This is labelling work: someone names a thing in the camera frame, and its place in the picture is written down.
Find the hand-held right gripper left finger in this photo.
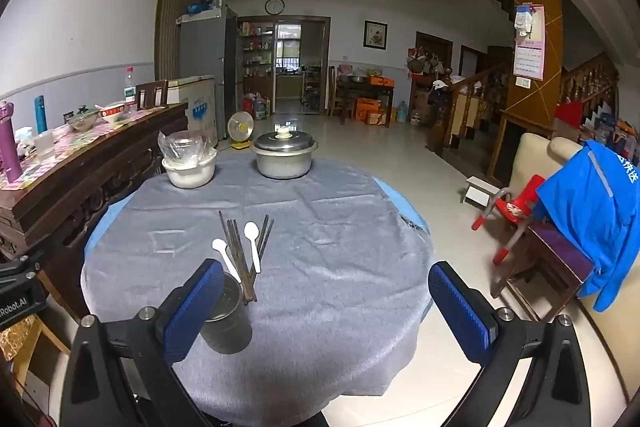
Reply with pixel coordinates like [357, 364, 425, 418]
[60, 258, 225, 427]

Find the brown door curtain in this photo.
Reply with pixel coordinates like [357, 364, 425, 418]
[154, 0, 209, 82]

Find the white chest freezer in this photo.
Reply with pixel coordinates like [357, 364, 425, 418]
[167, 75, 220, 143]

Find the small yellow fan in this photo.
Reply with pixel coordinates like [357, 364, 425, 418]
[227, 110, 255, 152]

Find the blue jacket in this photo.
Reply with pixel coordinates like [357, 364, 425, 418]
[535, 139, 640, 313]

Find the wooden stair railing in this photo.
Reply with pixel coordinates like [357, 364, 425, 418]
[425, 66, 517, 158]

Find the glass bowl with lid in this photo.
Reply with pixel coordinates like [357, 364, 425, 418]
[67, 105, 101, 132]

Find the grey refrigerator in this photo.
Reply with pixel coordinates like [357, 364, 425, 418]
[178, 6, 239, 142]

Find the blue table cover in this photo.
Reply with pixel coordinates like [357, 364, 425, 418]
[84, 179, 431, 254]

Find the metal cooking pot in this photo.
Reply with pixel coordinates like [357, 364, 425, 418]
[254, 147, 317, 180]

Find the dark wooden side table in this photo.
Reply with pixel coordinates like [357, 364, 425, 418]
[332, 76, 397, 128]

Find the wooden stool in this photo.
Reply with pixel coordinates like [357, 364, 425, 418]
[10, 314, 74, 400]

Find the red plastic chair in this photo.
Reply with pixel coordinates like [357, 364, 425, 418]
[472, 174, 549, 266]

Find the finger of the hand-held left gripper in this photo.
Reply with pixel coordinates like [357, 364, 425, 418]
[0, 251, 44, 279]
[0, 280, 49, 334]

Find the white inner cooker pot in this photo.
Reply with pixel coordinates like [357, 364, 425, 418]
[161, 149, 218, 190]

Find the translucent plastic container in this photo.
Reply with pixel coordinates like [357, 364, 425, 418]
[32, 129, 55, 158]

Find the dark carved wooden sideboard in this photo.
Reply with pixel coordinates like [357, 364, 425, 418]
[0, 102, 189, 324]

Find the metal utensil holder cup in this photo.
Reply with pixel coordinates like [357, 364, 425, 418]
[200, 272, 254, 355]

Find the grey tablecloth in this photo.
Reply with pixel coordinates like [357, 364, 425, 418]
[80, 152, 436, 427]

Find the dark wooden chair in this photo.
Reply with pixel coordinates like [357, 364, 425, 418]
[135, 80, 169, 110]

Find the pink wall calendar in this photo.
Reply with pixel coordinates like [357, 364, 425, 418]
[512, 4, 546, 82]

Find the white bowl with red pattern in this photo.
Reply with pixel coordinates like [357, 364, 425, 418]
[99, 101, 129, 124]

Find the white step stool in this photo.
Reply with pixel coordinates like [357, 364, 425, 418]
[458, 175, 501, 206]

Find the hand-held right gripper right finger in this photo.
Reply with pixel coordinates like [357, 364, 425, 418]
[428, 261, 599, 427]

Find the purple thermos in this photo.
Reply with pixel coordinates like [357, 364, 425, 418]
[0, 101, 24, 184]

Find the framed wall picture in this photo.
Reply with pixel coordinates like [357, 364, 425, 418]
[362, 20, 389, 52]

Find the kitchen shelf cabinet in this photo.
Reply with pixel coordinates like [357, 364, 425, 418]
[237, 15, 332, 116]

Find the cream sofa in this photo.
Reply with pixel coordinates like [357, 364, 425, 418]
[507, 131, 640, 408]

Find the metal pot lid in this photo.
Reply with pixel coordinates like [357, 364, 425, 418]
[250, 125, 320, 154]

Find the clear bottle with red cap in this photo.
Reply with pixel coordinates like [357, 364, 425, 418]
[122, 66, 138, 106]

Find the blue thermos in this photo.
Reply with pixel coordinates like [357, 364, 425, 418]
[33, 95, 49, 134]

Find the wooden pillar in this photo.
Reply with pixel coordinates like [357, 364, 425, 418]
[487, 0, 564, 188]

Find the pink patterned runner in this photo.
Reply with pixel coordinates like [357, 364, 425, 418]
[0, 106, 167, 194]

